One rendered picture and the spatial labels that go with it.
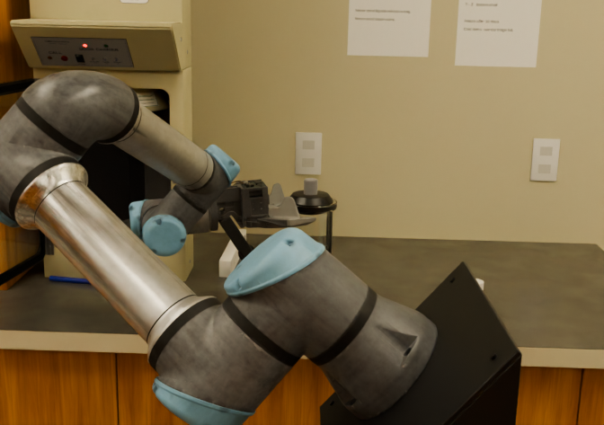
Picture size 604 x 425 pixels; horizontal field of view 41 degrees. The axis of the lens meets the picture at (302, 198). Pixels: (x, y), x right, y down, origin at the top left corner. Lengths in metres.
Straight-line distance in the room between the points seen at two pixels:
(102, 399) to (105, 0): 0.81
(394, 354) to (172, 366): 0.26
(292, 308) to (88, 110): 0.41
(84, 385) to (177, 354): 0.73
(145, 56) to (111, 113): 0.55
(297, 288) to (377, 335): 0.11
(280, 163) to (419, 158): 0.37
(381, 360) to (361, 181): 1.28
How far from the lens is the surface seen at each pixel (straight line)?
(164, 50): 1.69
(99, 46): 1.72
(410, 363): 0.98
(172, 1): 1.76
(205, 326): 0.99
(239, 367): 0.97
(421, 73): 2.18
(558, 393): 1.69
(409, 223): 2.25
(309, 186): 1.63
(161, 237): 1.46
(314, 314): 0.96
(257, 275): 0.94
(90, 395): 1.71
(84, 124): 1.15
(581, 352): 1.64
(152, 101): 1.83
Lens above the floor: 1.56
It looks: 14 degrees down
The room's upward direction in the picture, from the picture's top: 1 degrees clockwise
